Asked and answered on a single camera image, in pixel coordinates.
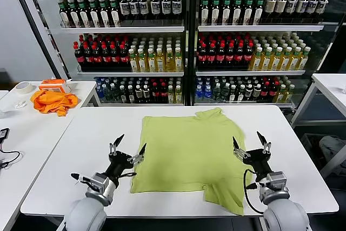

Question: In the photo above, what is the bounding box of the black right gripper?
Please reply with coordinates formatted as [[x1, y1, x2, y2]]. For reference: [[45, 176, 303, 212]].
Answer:
[[232, 130, 273, 181]]

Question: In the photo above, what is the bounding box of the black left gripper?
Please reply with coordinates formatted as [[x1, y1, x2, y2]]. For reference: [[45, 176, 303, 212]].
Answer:
[[104, 133, 148, 186]]

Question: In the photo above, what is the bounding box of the light green t-shirt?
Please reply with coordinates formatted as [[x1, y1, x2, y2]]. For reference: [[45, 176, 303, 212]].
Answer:
[[130, 107, 254, 217]]

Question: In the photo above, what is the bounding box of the small dark white-label bottle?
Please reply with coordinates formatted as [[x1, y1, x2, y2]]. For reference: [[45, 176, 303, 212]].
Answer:
[[142, 84, 151, 104], [119, 84, 128, 104], [253, 83, 262, 104], [237, 84, 245, 104], [229, 84, 237, 104], [244, 83, 254, 104], [127, 84, 135, 104], [135, 84, 143, 104]]

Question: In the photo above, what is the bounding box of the small red cap cola bottle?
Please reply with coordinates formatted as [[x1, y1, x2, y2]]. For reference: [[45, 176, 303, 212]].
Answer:
[[269, 81, 278, 104], [151, 81, 160, 104], [159, 81, 168, 104], [261, 81, 270, 104]]

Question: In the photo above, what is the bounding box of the green tinted water bottle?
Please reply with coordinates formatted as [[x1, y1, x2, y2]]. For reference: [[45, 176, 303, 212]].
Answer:
[[212, 83, 221, 104], [220, 83, 229, 104], [104, 84, 113, 104]]

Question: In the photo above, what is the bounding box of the blue label water bottle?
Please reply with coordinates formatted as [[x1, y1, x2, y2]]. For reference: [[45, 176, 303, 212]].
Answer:
[[195, 84, 204, 104], [203, 84, 212, 104], [96, 83, 105, 104]]

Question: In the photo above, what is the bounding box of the grey fabric bag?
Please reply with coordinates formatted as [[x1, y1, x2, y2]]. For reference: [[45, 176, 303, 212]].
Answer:
[[318, 135, 346, 175]]

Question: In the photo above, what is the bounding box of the crumpled orange cloth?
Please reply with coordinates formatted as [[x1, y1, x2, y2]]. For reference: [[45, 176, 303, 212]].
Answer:
[[30, 90, 79, 117]]

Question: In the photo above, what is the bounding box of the white side table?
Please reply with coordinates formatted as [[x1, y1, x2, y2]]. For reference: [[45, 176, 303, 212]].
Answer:
[[0, 81, 98, 231]]

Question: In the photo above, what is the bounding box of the orange white box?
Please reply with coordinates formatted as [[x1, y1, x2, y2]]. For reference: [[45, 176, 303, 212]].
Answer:
[[38, 78, 71, 94]]

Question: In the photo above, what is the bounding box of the white metal leg table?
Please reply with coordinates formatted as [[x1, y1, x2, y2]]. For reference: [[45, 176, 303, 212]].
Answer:
[[290, 73, 346, 177]]

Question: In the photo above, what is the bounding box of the beige masking tape roll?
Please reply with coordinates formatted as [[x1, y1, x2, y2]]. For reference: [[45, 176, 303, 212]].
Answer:
[[15, 81, 36, 95]]

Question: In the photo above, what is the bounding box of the white beverage display shelf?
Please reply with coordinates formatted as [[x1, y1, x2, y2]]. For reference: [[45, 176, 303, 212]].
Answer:
[[20, 0, 190, 107], [189, 0, 346, 110]]

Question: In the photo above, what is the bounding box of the black power adapter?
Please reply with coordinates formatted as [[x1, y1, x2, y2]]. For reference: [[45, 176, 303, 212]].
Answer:
[[0, 127, 11, 142]]

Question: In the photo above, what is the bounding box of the green cap dark tea bottle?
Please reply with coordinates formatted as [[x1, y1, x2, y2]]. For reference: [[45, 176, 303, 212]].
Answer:
[[108, 0, 122, 28], [77, 0, 90, 28], [231, 0, 243, 25], [97, 0, 110, 28], [199, 0, 210, 25], [252, 0, 266, 25], [210, 0, 221, 25], [221, 0, 232, 25], [58, 0, 71, 28], [67, 0, 80, 28], [242, 0, 255, 25], [88, 0, 100, 28]]

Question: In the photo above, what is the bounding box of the beige label dark bottle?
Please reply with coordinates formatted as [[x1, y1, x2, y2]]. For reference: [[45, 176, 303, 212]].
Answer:
[[275, 0, 288, 23], [264, 0, 277, 23]]

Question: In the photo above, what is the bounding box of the white cap blue label bottle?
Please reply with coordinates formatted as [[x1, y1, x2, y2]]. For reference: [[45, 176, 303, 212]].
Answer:
[[295, 0, 310, 23], [171, 0, 182, 22], [285, 0, 298, 23], [129, 0, 140, 22], [119, 0, 130, 22], [161, 0, 172, 22], [305, 0, 320, 23], [315, 0, 330, 23], [138, 0, 150, 22], [150, 0, 162, 22]]

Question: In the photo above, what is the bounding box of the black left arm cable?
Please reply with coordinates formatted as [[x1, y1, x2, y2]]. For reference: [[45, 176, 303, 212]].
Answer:
[[117, 171, 137, 182]]

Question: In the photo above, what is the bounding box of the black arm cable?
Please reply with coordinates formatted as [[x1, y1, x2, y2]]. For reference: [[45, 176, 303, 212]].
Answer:
[[117, 171, 137, 182], [243, 168, 265, 215]]

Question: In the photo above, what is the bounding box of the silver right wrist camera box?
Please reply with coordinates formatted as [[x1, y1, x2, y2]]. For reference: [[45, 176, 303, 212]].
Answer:
[[266, 171, 287, 190]]

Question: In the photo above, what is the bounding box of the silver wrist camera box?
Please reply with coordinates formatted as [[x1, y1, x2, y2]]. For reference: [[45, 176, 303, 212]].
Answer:
[[266, 171, 287, 190], [89, 173, 109, 192]]

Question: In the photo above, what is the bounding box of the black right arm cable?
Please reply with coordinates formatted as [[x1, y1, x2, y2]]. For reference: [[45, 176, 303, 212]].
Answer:
[[243, 168, 265, 215]]

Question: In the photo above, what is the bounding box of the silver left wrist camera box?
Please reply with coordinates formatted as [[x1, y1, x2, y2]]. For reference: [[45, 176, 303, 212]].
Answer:
[[89, 173, 109, 192]]

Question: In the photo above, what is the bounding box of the thin black adapter cable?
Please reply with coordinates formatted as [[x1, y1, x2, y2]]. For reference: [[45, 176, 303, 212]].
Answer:
[[0, 140, 22, 169]]

